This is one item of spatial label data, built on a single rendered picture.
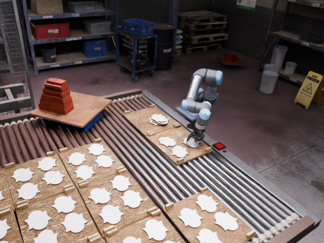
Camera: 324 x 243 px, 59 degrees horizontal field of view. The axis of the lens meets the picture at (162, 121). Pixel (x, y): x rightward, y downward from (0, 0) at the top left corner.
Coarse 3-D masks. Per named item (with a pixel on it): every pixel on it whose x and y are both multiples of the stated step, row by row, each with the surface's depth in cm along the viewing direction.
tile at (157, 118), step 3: (156, 114) 258; (153, 117) 254; (156, 117) 254; (159, 117) 254; (162, 117) 255; (165, 117) 255; (153, 120) 251; (156, 120) 250; (159, 120) 250; (162, 120) 250; (165, 120) 250
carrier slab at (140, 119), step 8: (136, 112) 269; (144, 112) 270; (152, 112) 271; (160, 112) 272; (128, 120) 258; (136, 120) 257; (144, 120) 258; (136, 128) 248; (144, 128) 246; (152, 128) 247; (160, 128) 247; (168, 128) 248
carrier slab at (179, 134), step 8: (176, 128) 249; (152, 136) 236; (160, 136) 237; (168, 136) 237; (176, 136) 238; (184, 136) 239; (176, 144) 228; (184, 144) 229; (200, 144) 230; (168, 152) 219; (192, 152) 220; (200, 152) 221; (208, 152) 223; (176, 160) 211; (184, 160) 212
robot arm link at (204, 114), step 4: (204, 108) 207; (200, 112) 206; (204, 112) 204; (208, 112) 205; (200, 116) 206; (204, 116) 204; (208, 116) 205; (200, 120) 207; (204, 120) 206; (200, 124) 209; (204, 124) 210
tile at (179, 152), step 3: (174, 147) 223; (177, 147) 223; (180, 147) 223; (171, 150) 220; (174, 150) 219; (177, 150) 219; (180, 150) 220; (183, 150) 220; (174, 153) 216; (177, 153) 216; (180, 153) 216; (183, 153) 217; (186, 153) 217; (177, 156) 213; (180, 156) 213; (183, 156) 214
